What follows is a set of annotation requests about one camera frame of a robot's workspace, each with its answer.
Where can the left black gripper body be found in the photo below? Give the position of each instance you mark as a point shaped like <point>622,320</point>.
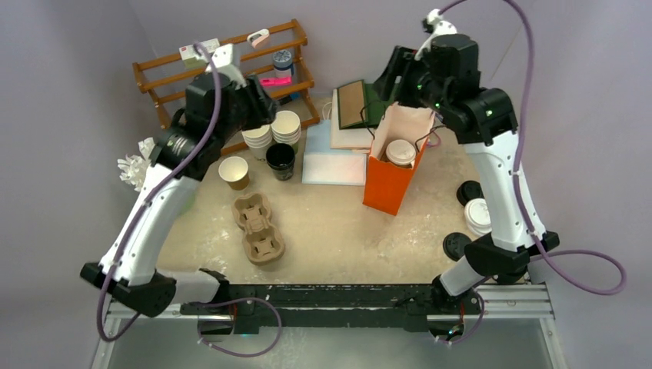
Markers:
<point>250,111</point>

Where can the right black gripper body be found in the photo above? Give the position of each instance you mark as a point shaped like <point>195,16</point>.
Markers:
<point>436,93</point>

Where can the orange paper bag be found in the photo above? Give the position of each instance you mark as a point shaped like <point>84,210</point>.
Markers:
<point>386,185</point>

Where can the brown paper cup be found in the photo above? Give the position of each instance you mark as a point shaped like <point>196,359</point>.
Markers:
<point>234,171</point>
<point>400,164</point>

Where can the white cup lid picked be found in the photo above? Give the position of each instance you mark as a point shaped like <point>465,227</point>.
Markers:
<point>401,150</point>

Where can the pulp cup carrier tray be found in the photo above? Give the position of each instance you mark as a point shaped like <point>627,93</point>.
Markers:
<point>262,241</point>

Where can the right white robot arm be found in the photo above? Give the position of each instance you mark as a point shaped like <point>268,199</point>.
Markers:
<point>485,125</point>

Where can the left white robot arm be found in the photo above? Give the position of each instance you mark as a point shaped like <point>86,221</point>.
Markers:
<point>180,159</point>

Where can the green paper bag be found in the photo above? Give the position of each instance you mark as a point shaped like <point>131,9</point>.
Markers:
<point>359,106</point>

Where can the left white cup stack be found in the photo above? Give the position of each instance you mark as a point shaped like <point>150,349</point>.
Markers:
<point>259,140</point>

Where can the white cup stack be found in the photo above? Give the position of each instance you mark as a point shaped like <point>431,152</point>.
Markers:
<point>286,129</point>
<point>259,140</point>

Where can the black blue marker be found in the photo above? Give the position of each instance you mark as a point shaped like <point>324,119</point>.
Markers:
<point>289,98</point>

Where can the pink marker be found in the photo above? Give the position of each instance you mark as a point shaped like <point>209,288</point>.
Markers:
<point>275,82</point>

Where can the right white cup stack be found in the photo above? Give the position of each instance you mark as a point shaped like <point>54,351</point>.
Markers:
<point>286,129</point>

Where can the blue white jar right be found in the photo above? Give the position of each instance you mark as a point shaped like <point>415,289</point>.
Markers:
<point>283,63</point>

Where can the black paper cup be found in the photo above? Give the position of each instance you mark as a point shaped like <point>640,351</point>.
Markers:
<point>280,158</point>

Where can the white pink clip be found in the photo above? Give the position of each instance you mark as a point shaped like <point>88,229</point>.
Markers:
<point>259,39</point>

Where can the white green box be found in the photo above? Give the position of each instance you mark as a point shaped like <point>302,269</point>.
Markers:
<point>192,59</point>

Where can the wooden shelf rack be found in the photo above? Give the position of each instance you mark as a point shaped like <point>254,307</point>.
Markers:
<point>302,80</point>

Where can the black cup lid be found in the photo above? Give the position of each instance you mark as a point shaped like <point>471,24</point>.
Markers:
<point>469,190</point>
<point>454,244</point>

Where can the white cup lid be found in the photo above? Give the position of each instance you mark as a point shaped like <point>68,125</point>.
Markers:
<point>477,217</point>

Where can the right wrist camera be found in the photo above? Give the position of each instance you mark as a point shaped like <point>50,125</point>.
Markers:
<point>435,25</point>

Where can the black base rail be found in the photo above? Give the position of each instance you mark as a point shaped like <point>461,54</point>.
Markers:
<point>410,307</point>

